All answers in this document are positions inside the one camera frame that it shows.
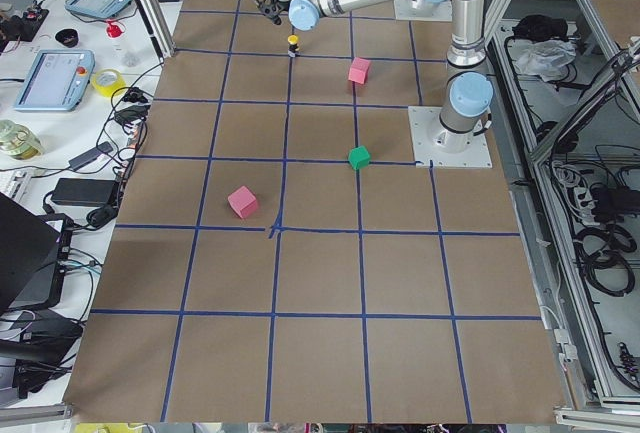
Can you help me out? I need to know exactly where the yellow emergency stop button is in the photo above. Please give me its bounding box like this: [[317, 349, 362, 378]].
[[287, 34, 300, 58]]

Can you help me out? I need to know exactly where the green foam cube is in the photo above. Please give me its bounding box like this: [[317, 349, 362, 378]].
[[348, 145, 371, 171]]

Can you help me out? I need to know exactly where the pink foam cube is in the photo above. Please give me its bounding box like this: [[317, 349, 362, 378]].
[[348, 57, 371, 85], [227, 186, 259, 219]]

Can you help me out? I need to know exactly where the pink foam cube far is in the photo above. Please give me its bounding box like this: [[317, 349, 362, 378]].
[[348, 57, 371, 85]]

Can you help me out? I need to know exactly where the black power adapter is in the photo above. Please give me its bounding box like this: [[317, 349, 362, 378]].
[[51, 178, 118, 207]]

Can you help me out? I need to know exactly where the yellow tape roll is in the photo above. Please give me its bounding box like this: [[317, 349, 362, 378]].
[[90, 69, 127, 98]]

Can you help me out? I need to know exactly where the white crumpled cloth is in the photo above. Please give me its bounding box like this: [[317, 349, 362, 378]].
[[515, 40, 577, 82]]

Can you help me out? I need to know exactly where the blue teach pendant near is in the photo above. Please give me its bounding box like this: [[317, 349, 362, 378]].
[[14, 50, 95, 112]]

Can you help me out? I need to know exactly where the black laptop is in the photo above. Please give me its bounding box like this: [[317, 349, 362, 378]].
[[1, 195, 72, 313]]

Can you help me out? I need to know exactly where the black bowl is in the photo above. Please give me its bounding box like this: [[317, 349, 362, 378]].
[[55, 28, 79, 48]]

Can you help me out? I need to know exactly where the glass jar with lid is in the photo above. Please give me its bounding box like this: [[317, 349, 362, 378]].
[[0, 120, 44, 160]]

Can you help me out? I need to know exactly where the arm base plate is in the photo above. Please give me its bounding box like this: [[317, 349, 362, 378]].
[[408, 106, 492, 169], [394, 0, 452, 23]]

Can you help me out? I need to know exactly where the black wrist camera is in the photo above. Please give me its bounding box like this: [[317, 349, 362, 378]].
[[258, 0, 284, 26]]

